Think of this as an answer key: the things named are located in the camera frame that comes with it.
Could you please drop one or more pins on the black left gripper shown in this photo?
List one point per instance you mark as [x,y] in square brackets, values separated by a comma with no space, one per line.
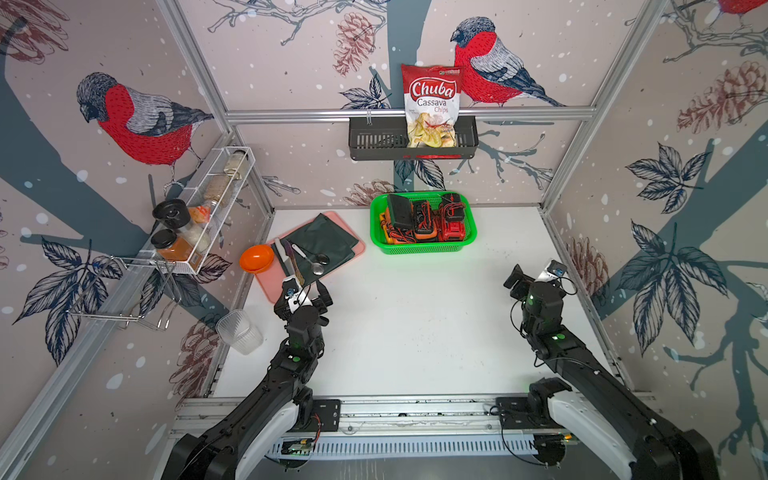
[319,306]

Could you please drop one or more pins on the black-lid spice jar front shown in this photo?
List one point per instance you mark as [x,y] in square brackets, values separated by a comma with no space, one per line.
[171,246]

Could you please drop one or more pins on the small black multimeter with leads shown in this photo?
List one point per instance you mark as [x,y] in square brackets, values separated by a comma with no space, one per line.
[452,207]

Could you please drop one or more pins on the white wire spice rack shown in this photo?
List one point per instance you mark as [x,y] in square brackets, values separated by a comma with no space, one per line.
[210,200]

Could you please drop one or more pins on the clear plastic cup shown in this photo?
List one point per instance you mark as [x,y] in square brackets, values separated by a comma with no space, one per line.
[239,332]

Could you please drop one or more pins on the black-lid spice jar rear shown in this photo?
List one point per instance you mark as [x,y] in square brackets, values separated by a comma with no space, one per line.
[173,214]

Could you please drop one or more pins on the dark green cloth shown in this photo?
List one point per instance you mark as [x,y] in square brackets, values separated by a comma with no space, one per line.
[322,236]

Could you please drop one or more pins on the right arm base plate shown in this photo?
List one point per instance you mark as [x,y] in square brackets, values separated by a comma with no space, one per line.
[519,413]

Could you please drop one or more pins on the green plastic basket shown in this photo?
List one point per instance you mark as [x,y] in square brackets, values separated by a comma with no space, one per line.
[378,207]

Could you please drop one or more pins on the pink cutting board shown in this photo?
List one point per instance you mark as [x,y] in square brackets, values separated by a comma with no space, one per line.
[271,279]

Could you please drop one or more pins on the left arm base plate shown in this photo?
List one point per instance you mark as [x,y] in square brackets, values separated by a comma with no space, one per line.
[321,415]

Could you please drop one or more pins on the red multimeter with leads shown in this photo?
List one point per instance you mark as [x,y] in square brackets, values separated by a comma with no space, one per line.
[451,226]

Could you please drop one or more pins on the small orange-black multimeter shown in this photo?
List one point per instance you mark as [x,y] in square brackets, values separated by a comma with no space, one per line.
[397,236]

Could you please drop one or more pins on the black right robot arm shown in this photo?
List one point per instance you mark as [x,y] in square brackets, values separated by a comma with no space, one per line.
[633,440]

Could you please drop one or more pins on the Chuba cassava chips bag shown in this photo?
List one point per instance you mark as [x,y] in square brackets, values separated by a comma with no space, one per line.
[431,105]

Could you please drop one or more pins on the large orange multimeter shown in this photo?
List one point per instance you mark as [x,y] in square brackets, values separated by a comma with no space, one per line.
[423,236]

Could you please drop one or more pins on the knife on cutting board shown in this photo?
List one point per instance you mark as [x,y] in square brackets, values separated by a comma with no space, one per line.
[288,262]

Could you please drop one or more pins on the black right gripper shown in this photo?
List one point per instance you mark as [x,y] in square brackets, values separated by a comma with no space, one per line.
[524,283]

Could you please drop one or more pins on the orange plastic bowl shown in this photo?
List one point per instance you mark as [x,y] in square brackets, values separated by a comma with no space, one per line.
[257,259]

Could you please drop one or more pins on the black-lid spice jar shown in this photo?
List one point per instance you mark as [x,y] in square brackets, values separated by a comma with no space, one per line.
[171,246]
[173,214]

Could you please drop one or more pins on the metal spoon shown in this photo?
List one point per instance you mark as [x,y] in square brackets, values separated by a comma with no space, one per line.
[318,262]

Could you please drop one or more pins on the black rectangular case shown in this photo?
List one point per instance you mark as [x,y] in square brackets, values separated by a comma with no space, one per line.
[422,215]

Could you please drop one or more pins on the black wall-mounted basket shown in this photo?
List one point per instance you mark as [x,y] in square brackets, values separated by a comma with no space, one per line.
[387,139]

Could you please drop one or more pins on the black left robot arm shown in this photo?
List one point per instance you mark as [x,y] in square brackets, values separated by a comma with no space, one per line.
[280,402]

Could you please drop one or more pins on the dark green multimeter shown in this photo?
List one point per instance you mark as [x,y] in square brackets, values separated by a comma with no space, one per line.
[398,212]

